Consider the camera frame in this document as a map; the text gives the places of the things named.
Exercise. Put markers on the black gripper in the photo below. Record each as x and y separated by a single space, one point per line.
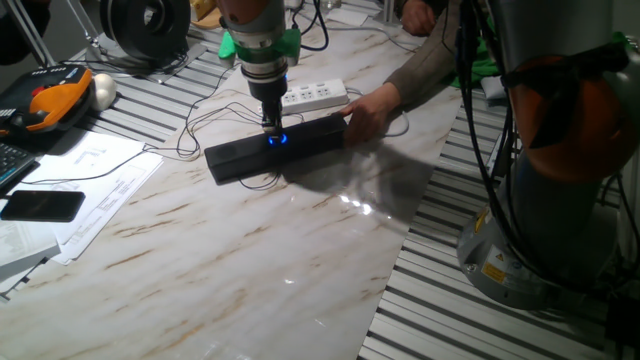
267 90

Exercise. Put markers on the blue-lit speaker volume knob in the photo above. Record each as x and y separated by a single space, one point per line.
279 142

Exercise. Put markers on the black speaker bar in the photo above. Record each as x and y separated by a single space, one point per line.
235 160

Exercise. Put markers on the brown sleeved left forearm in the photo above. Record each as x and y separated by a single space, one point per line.
427 65

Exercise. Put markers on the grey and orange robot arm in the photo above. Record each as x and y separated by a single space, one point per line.
550 225

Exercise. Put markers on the person left hand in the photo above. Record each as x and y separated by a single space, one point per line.
372 115

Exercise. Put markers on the person right hand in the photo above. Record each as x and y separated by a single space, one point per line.
417 17

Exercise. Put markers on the white power strip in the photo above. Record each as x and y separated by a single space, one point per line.
315 95

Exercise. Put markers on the round wooden board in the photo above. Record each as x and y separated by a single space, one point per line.
206 22

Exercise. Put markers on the white paper card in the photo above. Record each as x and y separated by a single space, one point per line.
347 16

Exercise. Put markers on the yellow block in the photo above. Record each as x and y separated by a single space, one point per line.
202 7

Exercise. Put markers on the large black spool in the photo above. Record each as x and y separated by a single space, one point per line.
150 30

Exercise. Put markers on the marble pattern board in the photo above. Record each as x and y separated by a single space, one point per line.
225 280

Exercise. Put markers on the white computer mouse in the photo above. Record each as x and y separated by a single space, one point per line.
104 90

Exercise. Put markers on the printed white paper sheet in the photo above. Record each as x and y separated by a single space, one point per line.
90 155
115 210

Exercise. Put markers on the green cloth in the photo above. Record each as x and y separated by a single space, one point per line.
482 65

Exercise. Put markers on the orange and black teach pendant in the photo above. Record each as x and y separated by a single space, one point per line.
55 102

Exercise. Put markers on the white cloth piece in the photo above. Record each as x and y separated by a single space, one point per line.
492 85

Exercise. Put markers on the black smartphone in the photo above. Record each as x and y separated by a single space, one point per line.
42 206

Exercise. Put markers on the thin silver metal rod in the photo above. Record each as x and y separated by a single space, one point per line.
31 34

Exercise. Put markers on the black keyboard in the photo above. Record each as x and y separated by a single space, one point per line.
12 162

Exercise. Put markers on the stack of printed papers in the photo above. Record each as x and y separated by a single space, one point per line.
25 250

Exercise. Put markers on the aluminium frame profile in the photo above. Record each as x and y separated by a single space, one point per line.
391 10

